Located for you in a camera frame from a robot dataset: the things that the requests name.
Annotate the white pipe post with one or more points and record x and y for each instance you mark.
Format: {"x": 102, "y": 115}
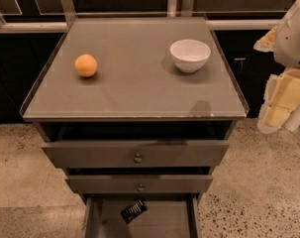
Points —
{"x": 293, "y": 121}

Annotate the metal rail frame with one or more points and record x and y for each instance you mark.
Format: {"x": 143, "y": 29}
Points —
{"x": 43, "y": 16}

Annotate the orange fruit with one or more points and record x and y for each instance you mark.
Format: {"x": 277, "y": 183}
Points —
{"x": 86, "y": 65}

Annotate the white ceramic bowl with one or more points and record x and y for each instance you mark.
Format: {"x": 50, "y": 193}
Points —
{"x": 189, "y": 55}

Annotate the black rxbar chocolate bar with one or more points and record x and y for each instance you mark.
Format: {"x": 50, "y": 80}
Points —
{"x": 133, "y": 211}

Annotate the grey drawer cabinet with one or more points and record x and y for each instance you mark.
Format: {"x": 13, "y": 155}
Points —
{"x": 137, "y": 92}

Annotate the grey middle drawer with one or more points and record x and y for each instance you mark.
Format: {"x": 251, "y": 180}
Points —
{"x": 139, "y": 183}

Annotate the grey top drawer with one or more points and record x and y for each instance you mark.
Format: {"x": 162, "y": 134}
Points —
{"x": 136, "y": 154}

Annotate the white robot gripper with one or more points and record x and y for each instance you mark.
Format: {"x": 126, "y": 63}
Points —
{"x": 292, "y": 41}

